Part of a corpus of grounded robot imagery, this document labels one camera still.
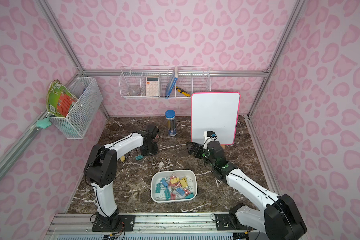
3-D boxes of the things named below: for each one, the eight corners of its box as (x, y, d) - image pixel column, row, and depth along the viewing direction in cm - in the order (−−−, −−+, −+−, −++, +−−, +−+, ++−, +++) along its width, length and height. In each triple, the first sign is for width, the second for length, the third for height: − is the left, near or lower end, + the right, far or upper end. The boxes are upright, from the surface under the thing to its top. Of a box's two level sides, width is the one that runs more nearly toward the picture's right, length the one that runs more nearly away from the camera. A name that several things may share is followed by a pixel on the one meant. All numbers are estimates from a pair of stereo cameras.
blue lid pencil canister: (167, 136, 110) (164, 117, 95) (168, 129, 115) (165, 109, 99) (177, 136, 110) (175, 117, 95) (177, 129, 115) (175, 109, 99)
